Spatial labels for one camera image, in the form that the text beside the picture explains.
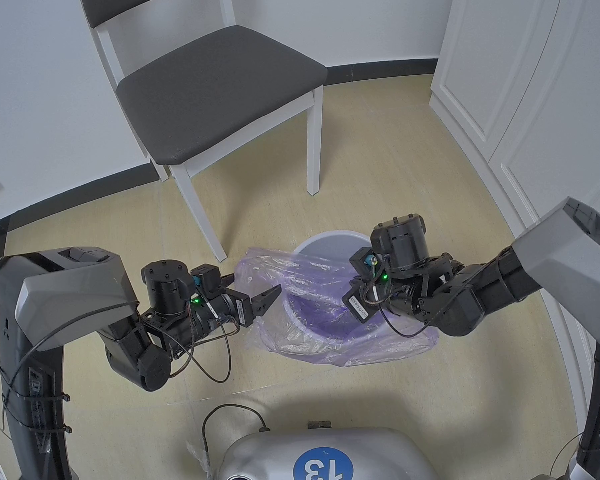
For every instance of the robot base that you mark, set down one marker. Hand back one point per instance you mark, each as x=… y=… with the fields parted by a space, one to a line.
x=280 y=458

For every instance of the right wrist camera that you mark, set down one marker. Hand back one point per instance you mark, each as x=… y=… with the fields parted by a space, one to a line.
x=362 y=260

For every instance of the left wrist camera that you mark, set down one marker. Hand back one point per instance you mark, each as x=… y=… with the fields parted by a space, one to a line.
x=207 y=278

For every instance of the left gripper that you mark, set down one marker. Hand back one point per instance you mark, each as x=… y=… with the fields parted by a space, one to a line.
x=225 y=308

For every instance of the purple plastic bag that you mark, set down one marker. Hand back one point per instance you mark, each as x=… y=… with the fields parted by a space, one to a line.
x=310 y=348

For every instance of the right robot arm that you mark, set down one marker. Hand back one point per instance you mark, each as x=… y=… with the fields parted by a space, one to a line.
x=555 y=248

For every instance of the white chair grey seat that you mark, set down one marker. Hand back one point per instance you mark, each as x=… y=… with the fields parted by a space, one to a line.
x=220 y=108

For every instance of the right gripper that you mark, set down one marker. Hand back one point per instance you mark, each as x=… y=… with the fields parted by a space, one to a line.
x=362 y=303

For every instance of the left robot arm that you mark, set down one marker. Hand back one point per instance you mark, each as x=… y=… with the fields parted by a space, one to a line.
x=70 y=288

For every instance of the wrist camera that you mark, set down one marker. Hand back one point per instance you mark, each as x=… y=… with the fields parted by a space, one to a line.
x=207 y=278
x=362 y=260

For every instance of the white trash bin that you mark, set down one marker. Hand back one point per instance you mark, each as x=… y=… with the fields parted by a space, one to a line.
x=330 y=236

